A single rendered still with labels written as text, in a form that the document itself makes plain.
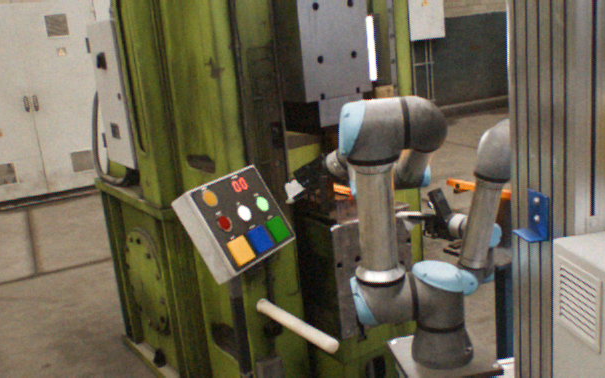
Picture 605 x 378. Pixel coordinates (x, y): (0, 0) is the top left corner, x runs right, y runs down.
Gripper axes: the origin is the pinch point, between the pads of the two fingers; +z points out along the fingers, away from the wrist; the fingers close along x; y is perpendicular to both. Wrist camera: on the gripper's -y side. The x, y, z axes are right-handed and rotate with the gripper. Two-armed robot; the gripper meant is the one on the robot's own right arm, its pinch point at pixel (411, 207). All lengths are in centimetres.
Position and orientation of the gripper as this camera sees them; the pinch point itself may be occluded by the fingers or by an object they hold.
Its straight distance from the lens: 223.6
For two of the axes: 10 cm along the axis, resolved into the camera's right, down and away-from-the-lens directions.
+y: 1.0, 9.6, 2.5
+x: 8.2, -2.2, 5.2
